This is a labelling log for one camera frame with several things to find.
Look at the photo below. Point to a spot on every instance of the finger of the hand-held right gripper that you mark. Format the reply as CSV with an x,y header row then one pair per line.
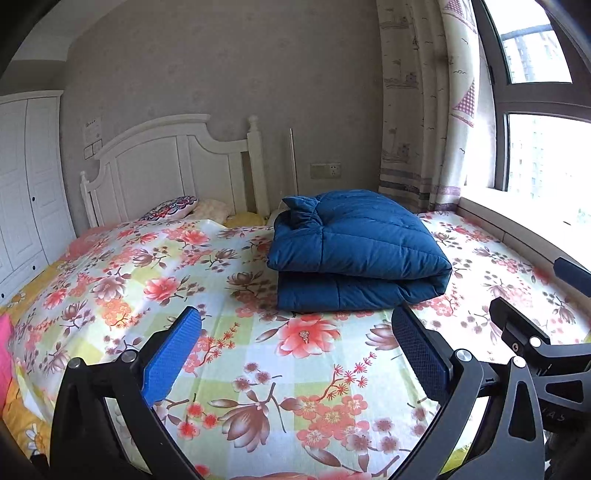
x,y
517,323
572,273

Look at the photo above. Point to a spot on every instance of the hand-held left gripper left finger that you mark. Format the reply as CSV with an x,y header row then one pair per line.
x,y
173,350

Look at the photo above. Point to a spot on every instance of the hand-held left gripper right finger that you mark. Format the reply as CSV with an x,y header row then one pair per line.
x,y
415,341

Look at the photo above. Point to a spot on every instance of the blue quilted jacket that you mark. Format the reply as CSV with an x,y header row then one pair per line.
x,y
360,244

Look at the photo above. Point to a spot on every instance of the white window sill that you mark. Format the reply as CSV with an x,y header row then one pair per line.
x,y
531,230

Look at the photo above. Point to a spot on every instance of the floral bed quilt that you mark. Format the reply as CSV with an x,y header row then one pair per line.
x,y
258,350

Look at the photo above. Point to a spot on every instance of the patterned pillow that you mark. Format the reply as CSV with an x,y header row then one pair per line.
x,y
171,207

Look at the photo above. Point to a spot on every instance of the beige pillow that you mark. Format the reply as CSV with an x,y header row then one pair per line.
x,y
214,208

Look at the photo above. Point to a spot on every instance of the bright pink cloth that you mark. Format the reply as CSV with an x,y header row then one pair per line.
x,y
4,350

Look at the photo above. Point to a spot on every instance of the white bed headboard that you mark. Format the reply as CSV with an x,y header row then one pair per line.
x,y
161,170

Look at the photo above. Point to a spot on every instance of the window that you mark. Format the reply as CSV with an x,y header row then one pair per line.
x,y
496,101

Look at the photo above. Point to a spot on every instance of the white wardrobe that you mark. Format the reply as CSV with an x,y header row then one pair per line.
x,y
27,194

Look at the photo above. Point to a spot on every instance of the thin white lamp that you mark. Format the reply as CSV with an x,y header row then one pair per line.
x,y
293,161

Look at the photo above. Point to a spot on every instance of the printed curtain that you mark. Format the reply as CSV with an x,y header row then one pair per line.
x,y
415,92

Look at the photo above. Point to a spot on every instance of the wall socket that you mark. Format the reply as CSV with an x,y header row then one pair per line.
x,y
325,170

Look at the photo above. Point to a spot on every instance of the wall light switch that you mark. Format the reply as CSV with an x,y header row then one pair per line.
x,y
92,151

